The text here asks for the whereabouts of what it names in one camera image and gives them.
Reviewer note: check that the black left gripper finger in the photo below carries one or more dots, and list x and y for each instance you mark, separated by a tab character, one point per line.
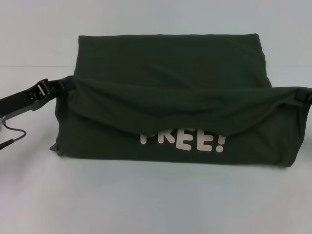
69	87
58	84

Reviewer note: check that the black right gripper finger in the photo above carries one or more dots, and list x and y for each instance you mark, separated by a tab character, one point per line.
304	99
306	93

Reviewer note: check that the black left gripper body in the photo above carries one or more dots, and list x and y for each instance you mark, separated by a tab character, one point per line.
22	98

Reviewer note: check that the dark green t-shirt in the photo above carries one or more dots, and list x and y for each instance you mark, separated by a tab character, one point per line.
170	73

